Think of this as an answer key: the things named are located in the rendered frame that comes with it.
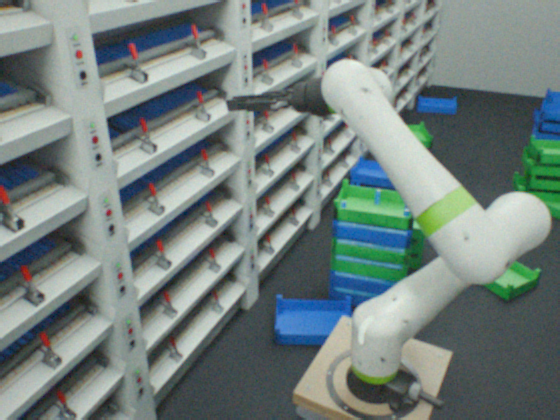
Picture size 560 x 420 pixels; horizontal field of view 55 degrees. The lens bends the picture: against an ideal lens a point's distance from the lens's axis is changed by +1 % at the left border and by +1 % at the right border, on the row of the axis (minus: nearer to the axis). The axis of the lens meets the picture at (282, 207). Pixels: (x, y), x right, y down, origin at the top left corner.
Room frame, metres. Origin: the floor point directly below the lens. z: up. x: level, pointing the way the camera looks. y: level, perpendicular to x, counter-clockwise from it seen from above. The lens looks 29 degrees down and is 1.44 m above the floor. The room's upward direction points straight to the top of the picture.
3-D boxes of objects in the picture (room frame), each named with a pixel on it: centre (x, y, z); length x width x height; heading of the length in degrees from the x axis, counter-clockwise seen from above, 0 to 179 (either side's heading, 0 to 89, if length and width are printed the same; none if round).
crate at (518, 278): (1.96, -0.95, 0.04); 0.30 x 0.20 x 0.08; 33
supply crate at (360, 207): (1.83, -0.37, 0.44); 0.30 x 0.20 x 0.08; 73
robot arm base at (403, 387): (1.00, -0.29, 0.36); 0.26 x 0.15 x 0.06; 52
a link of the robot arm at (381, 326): (1.04, -0.25, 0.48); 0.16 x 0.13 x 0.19; 133
